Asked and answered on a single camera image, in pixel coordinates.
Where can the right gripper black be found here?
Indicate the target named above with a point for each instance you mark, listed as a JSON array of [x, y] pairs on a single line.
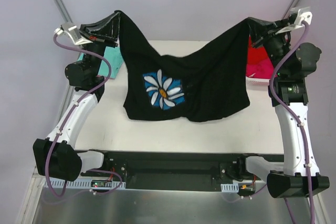
[[270, 31]]

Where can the red t-shirt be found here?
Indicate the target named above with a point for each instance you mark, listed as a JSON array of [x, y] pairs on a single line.
[[257, 56]]

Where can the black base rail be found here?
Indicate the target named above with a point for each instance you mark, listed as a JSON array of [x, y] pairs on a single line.
[[173, 171]]

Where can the magenta t-shirt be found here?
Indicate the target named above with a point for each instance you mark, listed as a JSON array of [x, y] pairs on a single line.
[[260, 70]]

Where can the black t-shirt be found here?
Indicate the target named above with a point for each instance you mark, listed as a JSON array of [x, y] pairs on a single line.
[[206, 85]]

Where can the folded teal t-shirt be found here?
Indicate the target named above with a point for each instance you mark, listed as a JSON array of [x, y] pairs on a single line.
[[90, 66]]

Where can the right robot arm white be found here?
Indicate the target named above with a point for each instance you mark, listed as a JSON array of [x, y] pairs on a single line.
[[299, 176]]

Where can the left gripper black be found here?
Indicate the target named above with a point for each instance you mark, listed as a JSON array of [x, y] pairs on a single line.
[[97, 37]]

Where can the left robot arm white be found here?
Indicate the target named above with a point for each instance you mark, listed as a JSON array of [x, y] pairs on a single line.
[[55, 156]]

